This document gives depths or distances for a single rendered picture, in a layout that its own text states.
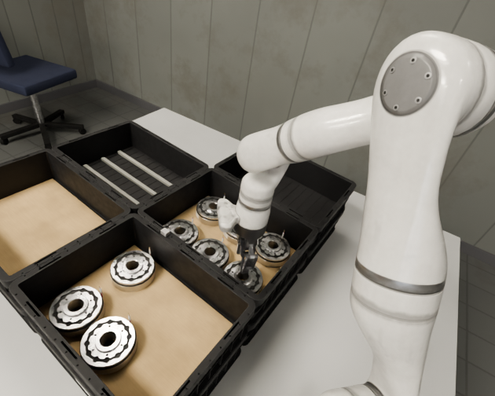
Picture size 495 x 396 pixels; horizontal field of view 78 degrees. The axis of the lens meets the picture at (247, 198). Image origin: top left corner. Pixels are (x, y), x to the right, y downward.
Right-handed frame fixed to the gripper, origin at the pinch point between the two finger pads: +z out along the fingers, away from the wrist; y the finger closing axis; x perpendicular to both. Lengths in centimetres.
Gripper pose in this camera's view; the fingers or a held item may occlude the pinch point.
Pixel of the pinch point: (243, 258)
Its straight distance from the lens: 78.4
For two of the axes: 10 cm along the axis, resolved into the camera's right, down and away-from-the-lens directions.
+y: -1.5, -6.4, 7.5
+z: -1.4, 7.7, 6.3
